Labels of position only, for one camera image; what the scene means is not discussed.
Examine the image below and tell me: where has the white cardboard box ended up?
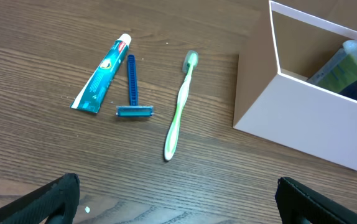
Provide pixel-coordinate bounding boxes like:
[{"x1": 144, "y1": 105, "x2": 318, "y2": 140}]
[{"x1": 233, "y1": 1, "x2": 357, "y2": 170}]

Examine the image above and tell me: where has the clear bottle dark liquid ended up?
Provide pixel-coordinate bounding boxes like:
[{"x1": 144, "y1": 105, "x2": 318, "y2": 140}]
[{"x1": 307, "y1": 40, "x2": 357, "y2": 101}]

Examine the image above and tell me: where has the teal toothpaste tube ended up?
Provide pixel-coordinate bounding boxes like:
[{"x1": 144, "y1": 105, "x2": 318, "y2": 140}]
[{"x1": 70, "y1": 34, "x2": 132, "y2": 114}]

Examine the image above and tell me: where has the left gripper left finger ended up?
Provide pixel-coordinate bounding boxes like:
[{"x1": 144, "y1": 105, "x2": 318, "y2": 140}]
[{"x1": 0, "y1": 173, "x2": 80, "y2": 224}]

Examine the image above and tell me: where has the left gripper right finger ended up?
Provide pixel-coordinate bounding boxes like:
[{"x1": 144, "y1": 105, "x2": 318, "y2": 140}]
[{"x1": 275, "y1": 177, "x2": 357, "y2": 224}]

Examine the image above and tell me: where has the green white toothbrush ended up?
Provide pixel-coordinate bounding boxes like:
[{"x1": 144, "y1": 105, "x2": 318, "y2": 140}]
[{"x1": 164, "y1": 50, "x2": 199, "y2": 161}]

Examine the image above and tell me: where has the blue disposable razor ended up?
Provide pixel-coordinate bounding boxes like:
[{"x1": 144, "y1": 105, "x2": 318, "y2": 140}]
[{"x1": 116, "y1": 54, "x2": 154, "y2": 118}]

